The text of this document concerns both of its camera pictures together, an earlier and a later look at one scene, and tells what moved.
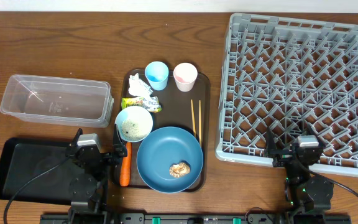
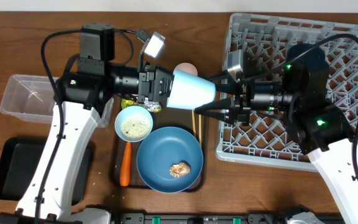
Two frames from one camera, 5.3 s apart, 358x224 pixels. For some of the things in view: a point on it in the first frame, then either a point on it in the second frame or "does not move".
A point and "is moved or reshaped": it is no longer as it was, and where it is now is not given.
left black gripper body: x=94 y=170 -> x=146 y=83
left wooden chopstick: x=193 y=118 does not move
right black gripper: x=283 y=156 -> x=241 y=108
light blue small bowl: x=133 y=124 does not move
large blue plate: x=163 y=148 does not move
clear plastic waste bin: x=58 y=100 does not move
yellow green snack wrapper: x=151 y=104 does not move
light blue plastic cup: x=157 y=73 is moved or reshaped
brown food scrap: x=179 y=170 does not move
